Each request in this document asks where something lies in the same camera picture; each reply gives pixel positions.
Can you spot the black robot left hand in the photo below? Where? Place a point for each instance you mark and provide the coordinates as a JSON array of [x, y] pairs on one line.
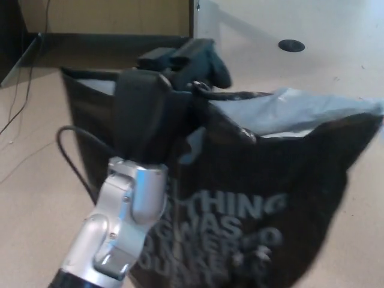
[[138, 114]]

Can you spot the black printed plastic bag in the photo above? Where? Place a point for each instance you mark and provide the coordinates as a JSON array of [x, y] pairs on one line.
[[285, 180]]

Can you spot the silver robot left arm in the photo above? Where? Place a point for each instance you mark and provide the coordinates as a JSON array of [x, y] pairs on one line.
[[120, 210]]

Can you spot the dark wooden desk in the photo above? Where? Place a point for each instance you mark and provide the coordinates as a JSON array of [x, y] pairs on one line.
[[90, 51]]

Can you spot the black round floor cover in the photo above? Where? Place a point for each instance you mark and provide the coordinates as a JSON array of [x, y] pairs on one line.
[[291, 45]]

